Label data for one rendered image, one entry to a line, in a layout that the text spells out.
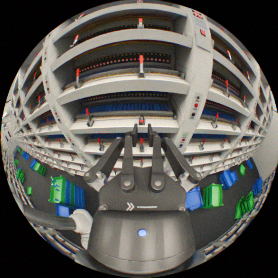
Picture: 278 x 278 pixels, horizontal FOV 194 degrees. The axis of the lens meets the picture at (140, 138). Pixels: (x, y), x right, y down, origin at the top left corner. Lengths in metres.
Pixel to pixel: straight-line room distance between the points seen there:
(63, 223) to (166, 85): 0.86
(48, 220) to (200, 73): 0.95
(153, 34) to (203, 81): 0.25
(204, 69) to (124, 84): 0.30
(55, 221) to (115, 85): 0.75
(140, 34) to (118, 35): 0.07
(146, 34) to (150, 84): 0.19
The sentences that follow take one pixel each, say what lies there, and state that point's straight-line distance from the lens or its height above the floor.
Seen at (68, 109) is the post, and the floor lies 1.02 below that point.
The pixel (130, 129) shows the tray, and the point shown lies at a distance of 0.38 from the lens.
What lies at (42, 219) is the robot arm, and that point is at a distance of 0.61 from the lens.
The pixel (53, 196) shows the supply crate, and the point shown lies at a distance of 1.19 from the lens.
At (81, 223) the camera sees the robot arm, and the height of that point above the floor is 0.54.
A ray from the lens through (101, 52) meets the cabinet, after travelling 0.57.
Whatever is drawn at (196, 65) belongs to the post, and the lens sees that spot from 0.36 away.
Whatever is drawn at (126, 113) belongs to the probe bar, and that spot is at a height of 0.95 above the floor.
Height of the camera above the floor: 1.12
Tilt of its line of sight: 42 degrees down
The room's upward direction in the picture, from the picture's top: 1 degrees counter-clockwise
